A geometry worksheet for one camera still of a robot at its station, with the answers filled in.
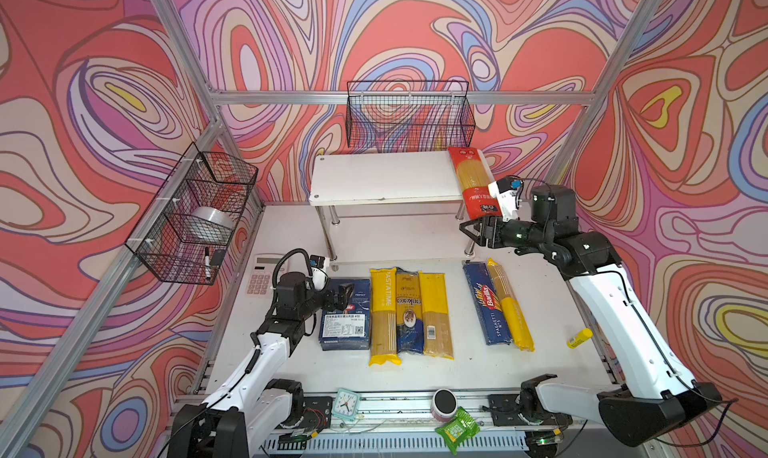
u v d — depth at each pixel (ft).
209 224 2.29
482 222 1.96
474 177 2.45
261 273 3.16
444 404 2.31
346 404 2.40
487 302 2.90
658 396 1.22
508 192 1.92
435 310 2.92
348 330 2.63
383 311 2.90
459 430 2.30
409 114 3.16
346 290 2.57
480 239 1.98
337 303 2.48
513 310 2.83
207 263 2.36
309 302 2.30
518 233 1.85
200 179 2.45
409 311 2.90
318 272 2.31
